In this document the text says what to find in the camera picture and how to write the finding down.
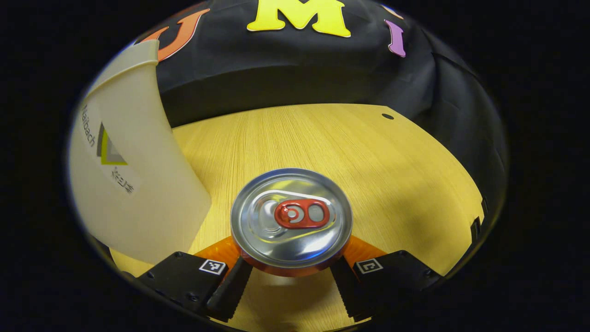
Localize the white desktop garbage bin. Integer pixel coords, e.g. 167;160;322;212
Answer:
68;39;212;264

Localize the black backdrop cloth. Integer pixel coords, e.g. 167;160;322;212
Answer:
134;0;507;217

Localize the wooden desktop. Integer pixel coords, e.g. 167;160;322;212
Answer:
110;103;484;332

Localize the red pop can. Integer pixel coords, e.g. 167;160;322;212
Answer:
230;168;354;278

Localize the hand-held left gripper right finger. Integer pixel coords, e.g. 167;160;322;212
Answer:
329;236;443;322

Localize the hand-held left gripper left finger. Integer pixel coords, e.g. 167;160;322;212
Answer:
136;236;254;323

